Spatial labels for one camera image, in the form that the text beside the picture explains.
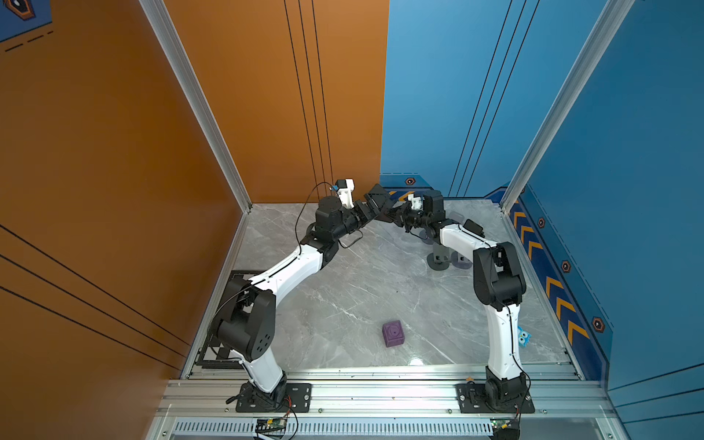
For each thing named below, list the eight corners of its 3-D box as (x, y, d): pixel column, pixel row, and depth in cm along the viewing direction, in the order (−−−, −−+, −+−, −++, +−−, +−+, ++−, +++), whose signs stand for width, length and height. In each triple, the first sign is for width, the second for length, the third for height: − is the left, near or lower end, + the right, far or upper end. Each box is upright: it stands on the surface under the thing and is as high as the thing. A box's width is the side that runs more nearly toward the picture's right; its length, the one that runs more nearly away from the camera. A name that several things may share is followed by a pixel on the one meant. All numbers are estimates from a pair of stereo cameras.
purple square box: (385, 348, 84) (387, 342, 80) (381, 329, 88) (382, 323, 83) (403, 344, 85) (405, 338, 80) (398, 326, 88) (400, 320, 84)
